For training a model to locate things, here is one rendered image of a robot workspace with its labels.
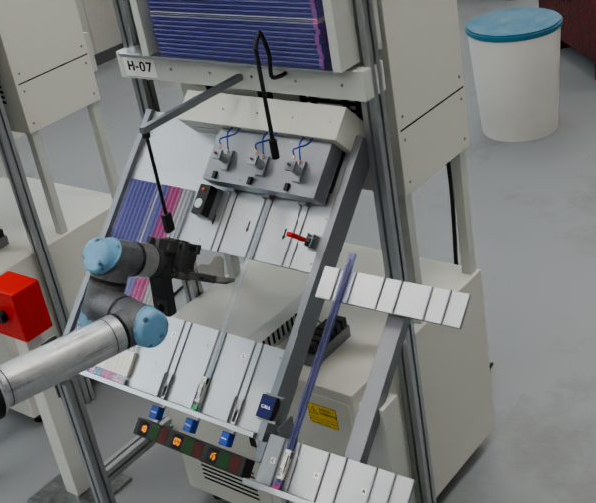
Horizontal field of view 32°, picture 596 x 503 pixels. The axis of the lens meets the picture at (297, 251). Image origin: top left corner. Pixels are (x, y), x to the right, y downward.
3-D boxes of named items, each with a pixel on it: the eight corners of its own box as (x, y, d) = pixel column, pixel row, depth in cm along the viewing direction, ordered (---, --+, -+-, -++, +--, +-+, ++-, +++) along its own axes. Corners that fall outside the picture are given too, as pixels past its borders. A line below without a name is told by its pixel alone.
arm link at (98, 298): (99, 340, 199) (113, 286, 198) (68, 324, 207) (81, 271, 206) (132, 342, 205) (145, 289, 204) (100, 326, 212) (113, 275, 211)
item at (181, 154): (323, 279, 232) (311, 273, 228) (124, 233, 271) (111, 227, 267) (368, 145, 237) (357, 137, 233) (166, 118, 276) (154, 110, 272)
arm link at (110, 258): (74, 271, 204) (84, 230, 203) (114, 275, 212) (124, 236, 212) (100, 281, 199) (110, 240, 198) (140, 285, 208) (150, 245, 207)
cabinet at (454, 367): (382, 584, 274) (350, 397, 246) (193, 500, 316) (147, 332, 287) (496, 442, 317) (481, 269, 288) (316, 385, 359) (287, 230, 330)
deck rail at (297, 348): (277, 445, 225) (262, 441, 220) (270, 443, 226) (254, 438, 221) (376, 147, 236) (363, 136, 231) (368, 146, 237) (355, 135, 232)
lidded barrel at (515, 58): (457, 139, 530) (447, 33, 503) (500, 106, 559) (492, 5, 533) (541, 150, 501) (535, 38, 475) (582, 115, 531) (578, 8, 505)
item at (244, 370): (266, 436, 224) (257, 433, 222) (68, 364, 264) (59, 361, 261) (293, 353, 227) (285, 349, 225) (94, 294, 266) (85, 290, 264)
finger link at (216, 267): (242, 260, 222) (200, 252, 219) (236, 286, 222) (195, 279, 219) (238, 258, 225) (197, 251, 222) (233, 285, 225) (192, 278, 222)
